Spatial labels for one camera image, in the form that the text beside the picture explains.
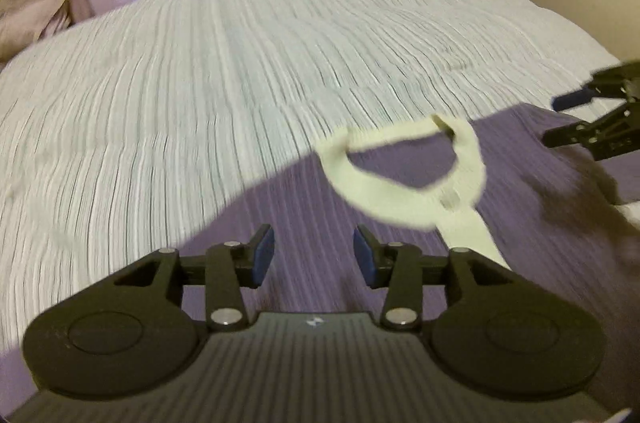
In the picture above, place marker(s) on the bed with striped cover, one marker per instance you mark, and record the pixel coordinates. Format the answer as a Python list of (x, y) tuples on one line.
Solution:
[(200, 78)]

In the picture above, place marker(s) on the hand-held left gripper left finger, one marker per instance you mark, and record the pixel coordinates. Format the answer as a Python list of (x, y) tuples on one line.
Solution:
[(264, 255)]

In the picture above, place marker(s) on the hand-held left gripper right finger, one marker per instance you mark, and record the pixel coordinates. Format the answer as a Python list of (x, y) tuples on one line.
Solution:
[(362, 258)]

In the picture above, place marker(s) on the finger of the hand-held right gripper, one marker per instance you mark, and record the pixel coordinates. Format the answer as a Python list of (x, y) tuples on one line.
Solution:
[(570, 99), (575, 134)]

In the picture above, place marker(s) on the purple and cream garment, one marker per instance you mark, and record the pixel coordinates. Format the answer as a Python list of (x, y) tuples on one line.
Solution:
[(300, 203)]

